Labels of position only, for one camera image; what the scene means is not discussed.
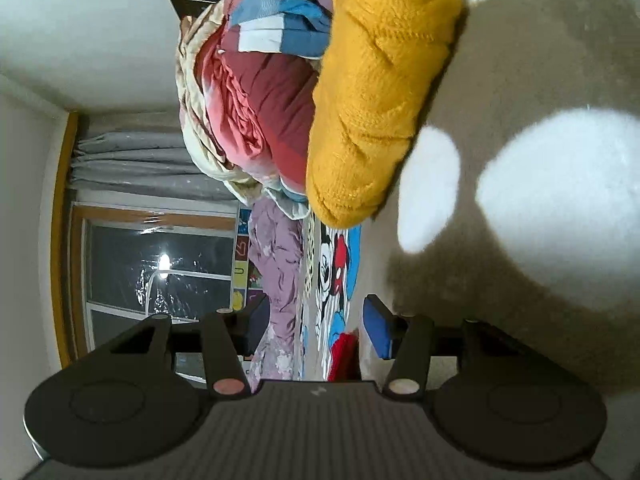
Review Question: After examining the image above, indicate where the colourful picture panel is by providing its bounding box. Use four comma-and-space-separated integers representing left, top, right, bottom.
230, 207, 254, 311

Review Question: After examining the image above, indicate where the purple floral quilt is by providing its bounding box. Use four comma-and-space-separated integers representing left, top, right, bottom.
247, 200, 306, 394

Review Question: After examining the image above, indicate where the red blue patchwork quilt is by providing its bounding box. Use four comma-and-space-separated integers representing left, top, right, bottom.
219, 0, 334, 197

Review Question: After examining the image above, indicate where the red knit sweater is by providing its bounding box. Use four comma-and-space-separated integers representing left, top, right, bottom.
327, 330, 364, 384

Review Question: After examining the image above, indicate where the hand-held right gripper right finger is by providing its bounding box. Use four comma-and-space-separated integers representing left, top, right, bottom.
362, 293, 557, 402

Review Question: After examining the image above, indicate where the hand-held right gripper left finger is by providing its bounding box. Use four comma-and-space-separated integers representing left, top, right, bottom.
79, 292, 271, 402

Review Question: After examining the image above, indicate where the yellow knit sweater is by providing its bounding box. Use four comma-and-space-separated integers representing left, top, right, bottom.
304, 0, 465, 229

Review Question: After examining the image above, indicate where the cartoon printed brown blanket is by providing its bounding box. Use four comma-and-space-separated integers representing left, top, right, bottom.
299, 0, 640, 411

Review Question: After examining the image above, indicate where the wooden framed window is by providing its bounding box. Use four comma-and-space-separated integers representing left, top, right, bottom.
50, 110, 241, 387

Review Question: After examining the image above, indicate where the pink quilt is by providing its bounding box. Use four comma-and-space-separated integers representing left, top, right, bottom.
192, 29, 267, 172

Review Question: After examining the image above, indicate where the grey curtain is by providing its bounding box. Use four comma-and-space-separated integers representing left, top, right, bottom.
69, 129, 241, 206

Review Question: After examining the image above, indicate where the pile of folded quilts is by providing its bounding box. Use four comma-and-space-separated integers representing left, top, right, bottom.
174, 0, 312, 219

